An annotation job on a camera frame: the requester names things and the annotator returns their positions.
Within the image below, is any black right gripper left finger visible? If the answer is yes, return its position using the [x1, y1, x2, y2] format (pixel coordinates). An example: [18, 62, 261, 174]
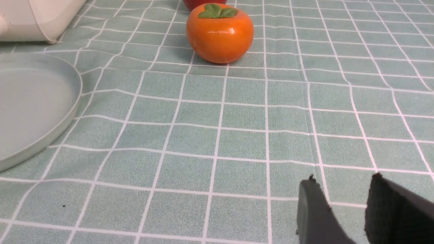
[296, 175, 355, 244]

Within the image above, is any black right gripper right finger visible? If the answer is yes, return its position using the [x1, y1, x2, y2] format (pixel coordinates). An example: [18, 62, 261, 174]
[364, 173, 434, 244]

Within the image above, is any green checked tablecloth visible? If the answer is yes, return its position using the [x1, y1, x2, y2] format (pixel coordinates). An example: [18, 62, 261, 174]
[1, 0, 434, 244]

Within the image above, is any orange persimmon with green leaf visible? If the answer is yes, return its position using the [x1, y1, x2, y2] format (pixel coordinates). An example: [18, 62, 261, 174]
[186, 3, 254, 64]

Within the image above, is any red apple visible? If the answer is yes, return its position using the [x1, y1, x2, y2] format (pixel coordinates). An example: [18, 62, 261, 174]
[183, 0, 227, 11]

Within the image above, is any pale green round plate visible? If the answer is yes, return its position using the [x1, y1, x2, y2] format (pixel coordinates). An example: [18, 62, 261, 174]
[0, 53, 83, 170]

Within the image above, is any white two-slot toaster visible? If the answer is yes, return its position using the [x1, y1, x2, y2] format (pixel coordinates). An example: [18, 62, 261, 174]
[0, 0, 85, 44]

